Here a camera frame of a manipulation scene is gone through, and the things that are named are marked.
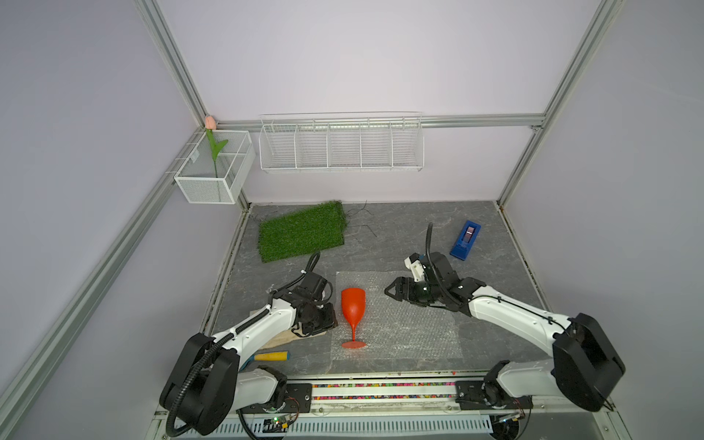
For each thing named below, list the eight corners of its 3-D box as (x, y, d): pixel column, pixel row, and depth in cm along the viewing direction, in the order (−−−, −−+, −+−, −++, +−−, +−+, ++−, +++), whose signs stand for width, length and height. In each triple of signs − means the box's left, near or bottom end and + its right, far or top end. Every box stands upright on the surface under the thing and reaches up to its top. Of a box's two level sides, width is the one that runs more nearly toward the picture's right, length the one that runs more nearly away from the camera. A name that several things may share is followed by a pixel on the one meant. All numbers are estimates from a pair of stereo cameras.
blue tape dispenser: (449, 254, 106) (453, 243, 101) (461, 230, 114) (467, 219, 108) (464, 262, 104) (470, 251, 99) (476, 237, 112) (482, 225, 106)
